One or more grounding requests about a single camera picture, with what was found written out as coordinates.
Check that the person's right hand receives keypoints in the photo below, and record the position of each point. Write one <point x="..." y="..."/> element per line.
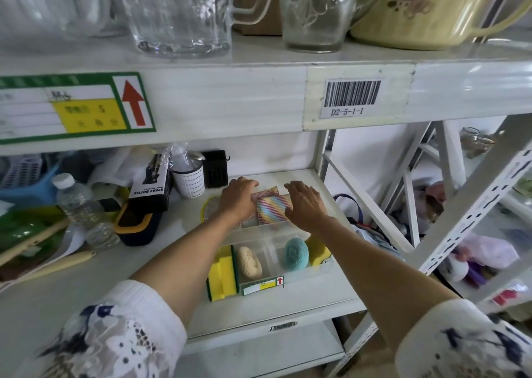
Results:
<point x="309" y="209"/>

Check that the person's left hand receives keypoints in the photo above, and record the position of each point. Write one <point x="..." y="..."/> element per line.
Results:
<point x="235" y="201"/>

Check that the person's right thumb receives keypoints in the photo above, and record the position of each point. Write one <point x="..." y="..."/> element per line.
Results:
<point x="291" y="208"/>

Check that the person's left fingers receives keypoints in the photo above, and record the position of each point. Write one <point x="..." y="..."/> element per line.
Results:
<point x="248" y="184"/>

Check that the rainbow striped cleaning cloth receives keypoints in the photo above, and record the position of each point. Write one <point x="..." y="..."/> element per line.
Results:
<point x="272" y="209"/>

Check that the person's left forearm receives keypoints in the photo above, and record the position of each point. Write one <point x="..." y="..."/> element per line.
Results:
<point x="187" y="261"/>

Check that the person's right forearm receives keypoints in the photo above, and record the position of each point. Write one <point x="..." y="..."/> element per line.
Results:
<point x="374" y="282"/>

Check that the pink checked cleaning cloth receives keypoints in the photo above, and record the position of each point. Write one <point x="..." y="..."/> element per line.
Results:
<point x="266" y="191"/>

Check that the black hook holder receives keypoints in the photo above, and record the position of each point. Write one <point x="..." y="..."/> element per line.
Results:
<point x="216" y="168"/>

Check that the clear plastic organizer box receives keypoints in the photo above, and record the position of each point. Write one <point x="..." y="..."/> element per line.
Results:
<point x="274" y="249"/>

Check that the round yellow rimmed scrubber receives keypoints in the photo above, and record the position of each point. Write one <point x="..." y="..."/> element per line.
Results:
<point x="211" y="208"/>

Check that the teal knitted scrubber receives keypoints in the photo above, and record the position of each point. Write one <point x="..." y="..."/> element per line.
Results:
<point x="296" y="254"/>

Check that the white dotted cup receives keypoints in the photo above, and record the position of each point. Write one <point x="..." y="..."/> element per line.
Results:
<point x="189" y="180"/>

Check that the beige knitted scrubber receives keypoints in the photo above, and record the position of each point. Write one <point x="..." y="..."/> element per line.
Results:
<point x="248" y="262"/>

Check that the white metal shelf rack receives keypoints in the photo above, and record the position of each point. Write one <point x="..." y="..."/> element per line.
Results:
<point x="249" y="99"/>

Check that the yellow sponge with green side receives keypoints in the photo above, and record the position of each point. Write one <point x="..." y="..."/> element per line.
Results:
<point x="221" y="274"/>

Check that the black spray bottle box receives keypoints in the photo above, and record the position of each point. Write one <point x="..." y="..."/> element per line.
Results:
<point x="151" y="186"/>

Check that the black and yellow device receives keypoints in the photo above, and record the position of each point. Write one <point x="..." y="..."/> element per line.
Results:
<point x="135" y="226"/>

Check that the white barcode label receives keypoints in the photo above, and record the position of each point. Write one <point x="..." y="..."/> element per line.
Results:
<point x="357" y="95"/>

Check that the crumpled white paper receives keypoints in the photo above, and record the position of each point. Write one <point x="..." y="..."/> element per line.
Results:
<point x="112" y="168"/>

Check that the pink and brown toy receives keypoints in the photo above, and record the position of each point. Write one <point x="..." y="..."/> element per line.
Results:
<point x="434" y="203"/>

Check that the clear plastic water bottle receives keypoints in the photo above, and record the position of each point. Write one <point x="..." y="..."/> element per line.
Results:
<point x="85" y="215"/>

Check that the embossed flower glass pitcher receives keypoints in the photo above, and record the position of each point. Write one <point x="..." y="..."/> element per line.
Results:
<point x="314" y="16"/>

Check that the green bordered shelf label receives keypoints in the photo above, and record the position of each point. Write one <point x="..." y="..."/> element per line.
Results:
<point x="75" y="107"/>

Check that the small glass jar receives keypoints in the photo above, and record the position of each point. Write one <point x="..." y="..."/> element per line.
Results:
<point x="478" y="143"/>

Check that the white perforated metal rack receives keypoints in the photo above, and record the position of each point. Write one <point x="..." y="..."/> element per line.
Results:
<point x="490" y="195"/>

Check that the purple plastic bag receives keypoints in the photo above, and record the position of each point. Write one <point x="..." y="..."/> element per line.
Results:
<point x="488" y="253"/>

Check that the person's left lace sleeve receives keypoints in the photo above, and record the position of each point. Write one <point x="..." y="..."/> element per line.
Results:
<point x="112" y="336"/>

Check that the person's lace sleeve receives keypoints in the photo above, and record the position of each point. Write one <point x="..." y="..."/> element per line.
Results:
<point x="112" y="336"/>
<point x="465" y="340"/>

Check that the person's right lace sleeve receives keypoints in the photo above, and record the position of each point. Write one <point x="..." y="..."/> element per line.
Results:
<point x="465" y="340"/>

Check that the wooden stick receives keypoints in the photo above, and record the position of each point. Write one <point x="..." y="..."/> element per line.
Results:
<point x="33" y="240"/>

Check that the blue plastic basket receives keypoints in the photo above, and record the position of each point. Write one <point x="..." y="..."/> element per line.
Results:
<point x="25" y="182"/>

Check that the green plastic packet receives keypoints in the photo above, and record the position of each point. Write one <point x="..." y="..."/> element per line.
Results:
<point x="25" y="234"/>

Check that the cream plastic pitcher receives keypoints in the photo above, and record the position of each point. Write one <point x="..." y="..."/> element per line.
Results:
<point x="424" y="12"/>

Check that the large clear glass jug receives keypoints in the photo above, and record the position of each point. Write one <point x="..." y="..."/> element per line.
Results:
<point x="50" y="4"/>

